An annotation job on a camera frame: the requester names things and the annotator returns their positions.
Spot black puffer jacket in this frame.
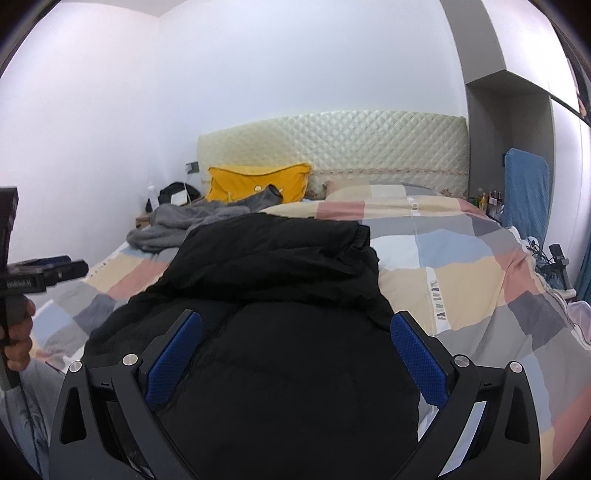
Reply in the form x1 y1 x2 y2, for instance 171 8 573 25
83 214 419 479

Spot person's left hand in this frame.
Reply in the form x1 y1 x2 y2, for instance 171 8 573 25
1 298 36 372

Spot patchwork plaid duvet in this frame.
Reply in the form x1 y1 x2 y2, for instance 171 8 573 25
33 190 590 479

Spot person's blue jeans leg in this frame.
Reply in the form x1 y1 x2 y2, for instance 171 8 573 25
1 359 63 479

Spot clear plastic bag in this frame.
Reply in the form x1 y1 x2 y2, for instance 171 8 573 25
567 301 591 344

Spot grey knit garment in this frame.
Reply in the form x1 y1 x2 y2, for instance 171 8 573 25
126 185 283 254

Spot black and white bag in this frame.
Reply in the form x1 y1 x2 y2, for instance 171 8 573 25
158 182 201 206

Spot bottles on side table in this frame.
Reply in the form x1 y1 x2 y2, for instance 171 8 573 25
468 189 504 222

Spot blue folded chair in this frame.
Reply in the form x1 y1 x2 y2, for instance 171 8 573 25
501 148 551 246

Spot cream quilted headboard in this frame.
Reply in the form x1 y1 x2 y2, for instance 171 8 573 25
197 110 470 199

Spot yellow pillow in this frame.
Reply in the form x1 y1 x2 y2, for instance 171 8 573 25
205 163 311 203

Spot black camera on stand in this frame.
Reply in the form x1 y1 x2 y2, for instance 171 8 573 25
536 244 572 291

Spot grey wall socket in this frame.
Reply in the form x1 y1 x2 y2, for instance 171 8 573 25
185 161 200 174

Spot grey wall cabinet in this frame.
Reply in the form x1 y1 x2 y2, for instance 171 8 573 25
442 1 590 280

